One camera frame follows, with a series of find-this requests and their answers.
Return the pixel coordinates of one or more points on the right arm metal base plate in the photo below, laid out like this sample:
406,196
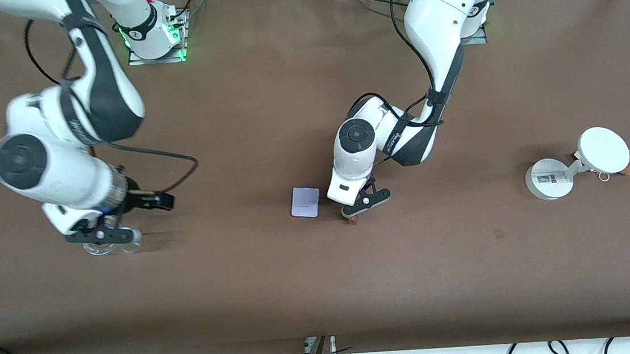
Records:
181,34

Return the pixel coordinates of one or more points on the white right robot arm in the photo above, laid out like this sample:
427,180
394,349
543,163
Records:
58,176

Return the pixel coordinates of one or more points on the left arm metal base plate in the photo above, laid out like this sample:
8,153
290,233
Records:
480,40

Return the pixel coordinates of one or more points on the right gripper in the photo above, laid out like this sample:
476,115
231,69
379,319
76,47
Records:
138,200

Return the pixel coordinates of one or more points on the white round desk lamp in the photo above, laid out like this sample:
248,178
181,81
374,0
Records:
603,150

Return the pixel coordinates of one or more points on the clear plastic cup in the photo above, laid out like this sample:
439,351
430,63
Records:
127,247

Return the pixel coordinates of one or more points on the brown lion statue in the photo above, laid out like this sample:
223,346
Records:
351,218

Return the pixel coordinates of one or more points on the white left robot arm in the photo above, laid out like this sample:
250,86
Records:
437,12

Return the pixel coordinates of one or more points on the brown table cover sheet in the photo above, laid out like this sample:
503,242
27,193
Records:
325,290

